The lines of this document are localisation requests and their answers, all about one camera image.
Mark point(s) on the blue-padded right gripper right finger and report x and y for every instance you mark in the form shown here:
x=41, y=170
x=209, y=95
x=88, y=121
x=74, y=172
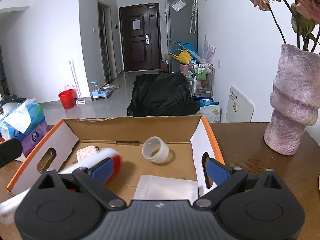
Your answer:
x=228, y=181

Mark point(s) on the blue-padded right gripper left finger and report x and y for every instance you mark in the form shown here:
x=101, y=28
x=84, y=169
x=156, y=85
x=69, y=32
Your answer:
x=84, y=185

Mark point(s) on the white cube plug adapter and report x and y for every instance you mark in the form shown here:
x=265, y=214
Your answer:
x=86, y=153

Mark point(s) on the red white bottle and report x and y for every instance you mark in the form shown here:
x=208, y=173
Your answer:
x=101, y=167

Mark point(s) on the translucent plastic container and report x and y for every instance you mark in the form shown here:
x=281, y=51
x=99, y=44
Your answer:
x=161, y=188

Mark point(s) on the small white cap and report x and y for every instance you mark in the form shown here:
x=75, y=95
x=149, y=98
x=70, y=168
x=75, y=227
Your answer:
x=155, y=150

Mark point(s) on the purple tissue pack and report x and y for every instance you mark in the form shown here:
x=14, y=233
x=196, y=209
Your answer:
x=33, y=138

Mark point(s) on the blue tissue pack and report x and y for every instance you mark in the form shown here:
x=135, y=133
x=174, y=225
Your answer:
x=21, y=120

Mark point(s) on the red cardboard box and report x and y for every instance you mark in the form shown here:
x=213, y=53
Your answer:
x=187, y=137

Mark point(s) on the red bucket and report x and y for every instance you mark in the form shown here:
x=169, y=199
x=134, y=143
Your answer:
x=67, y=97

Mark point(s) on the blue pet feeder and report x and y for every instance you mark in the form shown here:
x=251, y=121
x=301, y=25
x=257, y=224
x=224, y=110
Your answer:
x=99, y=93

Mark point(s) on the pink textured vase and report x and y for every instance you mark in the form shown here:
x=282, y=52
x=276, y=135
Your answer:
x=295, y=99

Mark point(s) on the black bag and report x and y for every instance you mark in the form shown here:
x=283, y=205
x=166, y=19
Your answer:
x=162, y=94

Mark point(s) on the metal trolley with bottles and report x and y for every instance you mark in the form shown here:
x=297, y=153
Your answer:
x=201, y=79

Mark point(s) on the dark wooden door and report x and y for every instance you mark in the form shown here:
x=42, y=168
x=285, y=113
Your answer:
x=141, y=37

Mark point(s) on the grey refrigerator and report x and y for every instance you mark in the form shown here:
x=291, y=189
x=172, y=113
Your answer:
x=178, y=30

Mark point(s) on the dried pink flowers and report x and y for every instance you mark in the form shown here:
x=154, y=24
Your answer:
x=303, y=18

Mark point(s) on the white board leaning on wall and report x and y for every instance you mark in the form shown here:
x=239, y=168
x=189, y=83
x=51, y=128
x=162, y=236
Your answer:
x=239, y=108

